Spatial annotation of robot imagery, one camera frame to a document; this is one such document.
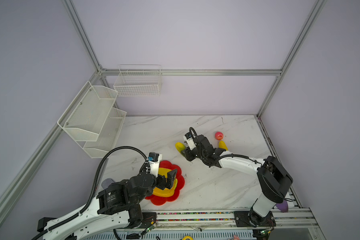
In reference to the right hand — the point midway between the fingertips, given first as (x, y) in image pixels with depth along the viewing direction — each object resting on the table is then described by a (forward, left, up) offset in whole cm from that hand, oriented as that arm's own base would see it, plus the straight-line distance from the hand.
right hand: (182, 150), depth 86 cm
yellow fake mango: (+2, +1, +1) cm, 3 cm away
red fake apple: (+18, -25, -9) cm, 32 cm away
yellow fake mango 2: (+11, -27, -10) cm, 31 cm away
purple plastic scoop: (-26, -54, -14) cm, 62 cm away
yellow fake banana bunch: (-21, +8, -8) cm, 24 cm away
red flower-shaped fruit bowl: (-25, +11, -9) cm, 29 cm away
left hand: (-17, +6, +12) cm, 22 cm away
